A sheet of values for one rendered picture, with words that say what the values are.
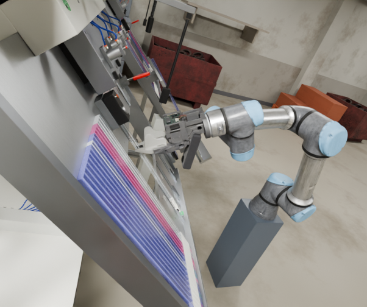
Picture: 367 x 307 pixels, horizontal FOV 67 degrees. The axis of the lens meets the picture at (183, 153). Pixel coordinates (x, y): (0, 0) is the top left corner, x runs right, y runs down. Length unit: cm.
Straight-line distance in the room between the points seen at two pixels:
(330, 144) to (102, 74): 80
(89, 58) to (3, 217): 56
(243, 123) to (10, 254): 74
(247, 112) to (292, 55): 531
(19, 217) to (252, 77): 516
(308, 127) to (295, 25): 483
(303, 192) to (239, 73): 441
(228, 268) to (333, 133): 96
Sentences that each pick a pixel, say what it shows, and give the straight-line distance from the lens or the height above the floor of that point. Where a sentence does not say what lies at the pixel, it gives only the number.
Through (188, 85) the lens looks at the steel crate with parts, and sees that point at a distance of 408.
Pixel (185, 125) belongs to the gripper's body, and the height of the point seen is 108.
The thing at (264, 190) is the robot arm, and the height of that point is 68.
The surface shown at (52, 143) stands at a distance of 43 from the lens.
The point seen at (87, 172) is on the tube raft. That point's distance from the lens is 45.
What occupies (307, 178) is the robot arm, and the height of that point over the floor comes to 91.
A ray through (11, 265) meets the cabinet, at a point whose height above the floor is 62.
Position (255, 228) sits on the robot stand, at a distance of 149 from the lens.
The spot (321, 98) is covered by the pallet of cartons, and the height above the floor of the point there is 63.
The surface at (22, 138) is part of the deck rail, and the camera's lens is 37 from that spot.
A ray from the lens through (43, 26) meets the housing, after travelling 52.
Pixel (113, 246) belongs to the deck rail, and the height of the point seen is 101.
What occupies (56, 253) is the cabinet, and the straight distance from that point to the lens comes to 94.
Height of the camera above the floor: 137
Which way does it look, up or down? 28 degrees down
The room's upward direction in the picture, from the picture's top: 21 degrees clockwise
